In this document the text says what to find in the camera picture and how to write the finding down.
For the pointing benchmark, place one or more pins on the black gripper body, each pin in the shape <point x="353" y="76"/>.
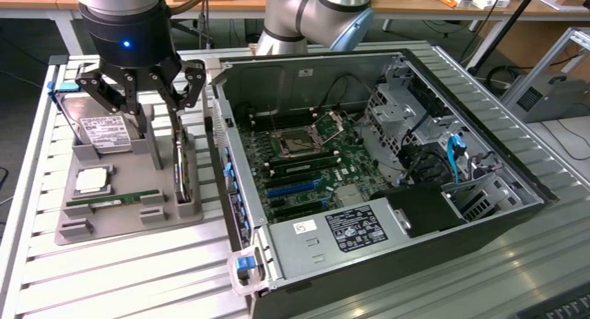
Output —
<point x="134" y="39"/>

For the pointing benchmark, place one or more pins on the black green graphics card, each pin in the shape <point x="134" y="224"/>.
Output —
<point x="182" y="167"/>

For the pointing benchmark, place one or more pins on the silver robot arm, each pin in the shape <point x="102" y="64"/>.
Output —
<point x="295" y="18"/>

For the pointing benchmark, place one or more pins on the silver hard disk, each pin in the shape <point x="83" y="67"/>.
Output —
<point x="102" y="129"/>

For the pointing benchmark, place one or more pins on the office chair base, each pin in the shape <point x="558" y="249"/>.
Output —
<point x="194" y="30"/>

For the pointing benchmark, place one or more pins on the thin metal locking lever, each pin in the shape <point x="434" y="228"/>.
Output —
<point x="273" y="118"/>

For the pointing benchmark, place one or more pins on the silver CPU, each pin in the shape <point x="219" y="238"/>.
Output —
<point x="92" y="180"/>

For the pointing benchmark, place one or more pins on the CPU socket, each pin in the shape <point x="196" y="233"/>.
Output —
<point x="295" y="144"/>

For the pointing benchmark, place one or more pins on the white label sticker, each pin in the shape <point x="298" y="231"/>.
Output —
<point x="306" y="72"/>

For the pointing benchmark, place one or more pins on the green RAM stick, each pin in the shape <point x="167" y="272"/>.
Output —
<point x="306" y="165"/>
<point x="115" y="199"/>

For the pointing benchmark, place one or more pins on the metal socket cover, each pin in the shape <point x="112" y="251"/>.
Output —
<point x="322" y="118"/>

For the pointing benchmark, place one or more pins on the long black expansion slot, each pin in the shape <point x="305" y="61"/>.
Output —
<point x="299" y="210"/>
<point x="290" y="183"/>

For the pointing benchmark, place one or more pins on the blue expansion slot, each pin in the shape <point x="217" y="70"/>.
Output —
<point x="290" y="191"/>

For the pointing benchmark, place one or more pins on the short black expansion slot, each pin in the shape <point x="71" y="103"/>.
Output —
<point x="279" y="203"/>

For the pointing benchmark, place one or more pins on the grey parts rack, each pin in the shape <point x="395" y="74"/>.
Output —
<point x="124" y="229"/>

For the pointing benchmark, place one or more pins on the green motherboard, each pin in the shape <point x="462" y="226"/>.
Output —
<point x="365" y="160"/>

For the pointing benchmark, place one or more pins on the tall metal disk bay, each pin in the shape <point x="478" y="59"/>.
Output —
<point x="391" y="108"/>

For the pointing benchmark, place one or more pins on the silver chipset heatsink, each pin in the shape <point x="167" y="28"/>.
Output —
<point x="351" y="195"/>

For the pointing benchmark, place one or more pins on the blue case latch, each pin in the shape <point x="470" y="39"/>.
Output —
<point x="245" y="264"/>

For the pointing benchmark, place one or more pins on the grey power supply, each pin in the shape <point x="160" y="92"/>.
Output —
<point x="295" y="250"/>

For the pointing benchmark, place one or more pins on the black plastic cover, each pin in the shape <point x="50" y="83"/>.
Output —
<point x="423" y="212"/>

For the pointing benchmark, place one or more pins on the low metal disk bay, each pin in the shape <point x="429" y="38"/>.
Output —
<point x="479" y="201"/>

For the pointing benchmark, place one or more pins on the white carton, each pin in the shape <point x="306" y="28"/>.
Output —
<point x="493" y="2"/>

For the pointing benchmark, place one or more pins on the black tripod pole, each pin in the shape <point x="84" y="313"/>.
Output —
<point x="508" y="25"/>

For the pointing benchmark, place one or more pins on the black open PC case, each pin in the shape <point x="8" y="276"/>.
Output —
<point x="483" y="250"/>

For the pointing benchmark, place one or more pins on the black keyboard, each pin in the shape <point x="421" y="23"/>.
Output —
<point x="566" y="310"/>

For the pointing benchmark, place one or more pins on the aluminium profile frame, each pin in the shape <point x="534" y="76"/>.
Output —
<point x="540" y="61"/>

